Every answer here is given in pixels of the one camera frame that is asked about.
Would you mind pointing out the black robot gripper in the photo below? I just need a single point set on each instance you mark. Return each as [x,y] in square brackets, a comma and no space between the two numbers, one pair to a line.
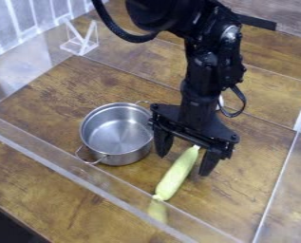
[193,121]

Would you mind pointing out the stainless steel pot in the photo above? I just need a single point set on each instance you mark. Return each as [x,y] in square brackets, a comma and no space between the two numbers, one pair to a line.
[116,134]

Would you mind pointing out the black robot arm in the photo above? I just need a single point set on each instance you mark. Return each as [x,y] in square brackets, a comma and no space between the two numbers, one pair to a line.
[211,29]

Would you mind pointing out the red toy mushroom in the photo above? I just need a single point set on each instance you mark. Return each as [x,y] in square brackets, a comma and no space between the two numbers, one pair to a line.
[220,103]

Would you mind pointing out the clear acrylic front barrier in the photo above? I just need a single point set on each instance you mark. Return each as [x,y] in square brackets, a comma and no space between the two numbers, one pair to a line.
[166,217]

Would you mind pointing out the clear acrylic triangular stand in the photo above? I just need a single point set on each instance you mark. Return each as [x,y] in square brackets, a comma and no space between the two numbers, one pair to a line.
[78,44]

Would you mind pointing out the black strip on table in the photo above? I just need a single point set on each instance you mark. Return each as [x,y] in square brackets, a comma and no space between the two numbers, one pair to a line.
[257,22]

